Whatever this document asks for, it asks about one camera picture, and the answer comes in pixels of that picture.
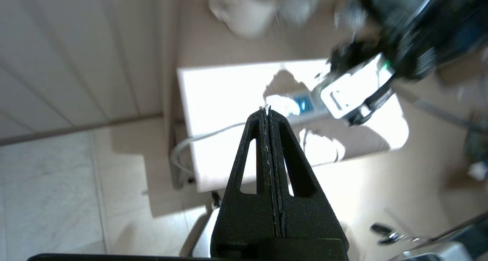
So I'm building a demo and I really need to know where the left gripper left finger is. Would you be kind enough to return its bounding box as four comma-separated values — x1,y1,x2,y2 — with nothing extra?
210,108,276,257

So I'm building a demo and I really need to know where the blue mosquito repellent device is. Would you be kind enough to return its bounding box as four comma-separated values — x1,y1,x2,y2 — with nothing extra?
292,95,315,115

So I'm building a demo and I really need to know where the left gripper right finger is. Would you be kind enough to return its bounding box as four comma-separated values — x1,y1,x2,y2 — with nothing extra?
268,107,348,240

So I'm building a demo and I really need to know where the white power strip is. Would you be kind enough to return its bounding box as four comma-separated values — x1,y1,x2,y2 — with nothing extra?
284,90,333,125

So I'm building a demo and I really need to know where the white round container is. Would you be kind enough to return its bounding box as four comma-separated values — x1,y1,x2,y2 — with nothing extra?
209,0,283,39

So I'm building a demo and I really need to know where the white power cable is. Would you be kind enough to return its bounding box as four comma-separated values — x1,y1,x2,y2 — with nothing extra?
170,122,247,178

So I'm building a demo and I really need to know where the white side table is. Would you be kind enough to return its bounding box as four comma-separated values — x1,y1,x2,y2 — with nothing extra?
177,59,409,193

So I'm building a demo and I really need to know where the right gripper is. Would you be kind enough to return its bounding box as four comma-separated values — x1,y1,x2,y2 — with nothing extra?
329,38,382,77

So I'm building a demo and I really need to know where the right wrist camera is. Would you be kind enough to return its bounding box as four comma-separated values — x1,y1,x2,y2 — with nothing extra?
319,53,396,126

